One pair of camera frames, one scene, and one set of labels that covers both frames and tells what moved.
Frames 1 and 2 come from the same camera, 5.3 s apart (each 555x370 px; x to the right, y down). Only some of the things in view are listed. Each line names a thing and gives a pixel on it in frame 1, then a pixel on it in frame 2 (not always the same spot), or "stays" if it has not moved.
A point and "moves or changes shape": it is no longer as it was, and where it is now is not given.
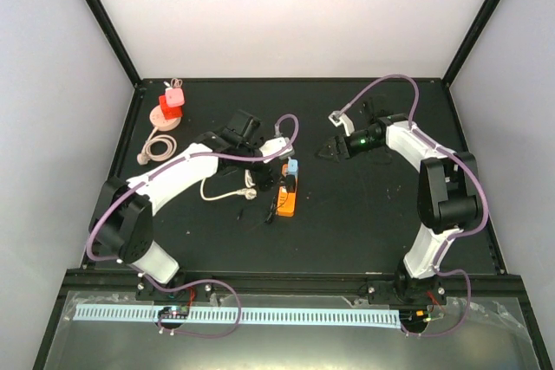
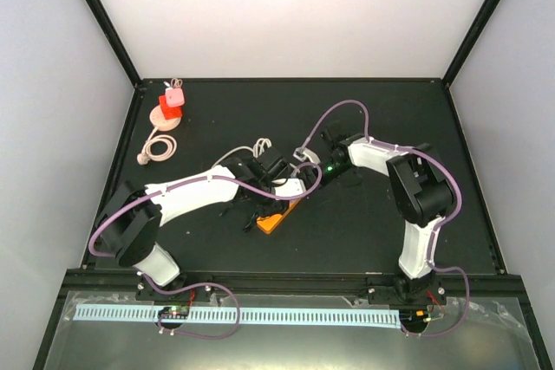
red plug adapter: (169, 112) stays
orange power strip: (286, 204) moves or changes shape
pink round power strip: (160, 123) stays
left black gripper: (270, 183) -> (266, 210)
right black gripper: (334, 145) -> (306, 172)
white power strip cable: (247, 192) moves or changes shape
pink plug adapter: (174, 97) stays
